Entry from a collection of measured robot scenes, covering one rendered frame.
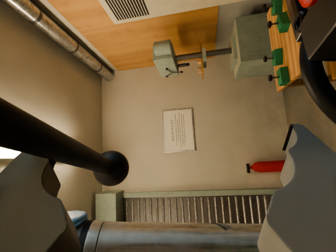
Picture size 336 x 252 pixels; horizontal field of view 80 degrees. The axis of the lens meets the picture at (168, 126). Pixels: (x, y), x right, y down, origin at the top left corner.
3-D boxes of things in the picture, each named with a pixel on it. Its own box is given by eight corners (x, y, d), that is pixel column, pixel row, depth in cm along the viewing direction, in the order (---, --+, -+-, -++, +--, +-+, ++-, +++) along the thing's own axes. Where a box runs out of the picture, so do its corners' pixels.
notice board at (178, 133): (192, 107, 300) (162, 110, 308) (192, 107, 298) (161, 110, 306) (195, 150, 289) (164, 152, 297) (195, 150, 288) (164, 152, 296)
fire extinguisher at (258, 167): (292, 158, 265) (244, 160, 275) (299, 158, 246) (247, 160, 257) (294, 172, 262) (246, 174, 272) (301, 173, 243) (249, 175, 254)
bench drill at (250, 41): (291, 35, 239) (161, 54, 267) (319, -6, 179) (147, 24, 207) (297, 73, 231) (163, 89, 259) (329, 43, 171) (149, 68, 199)
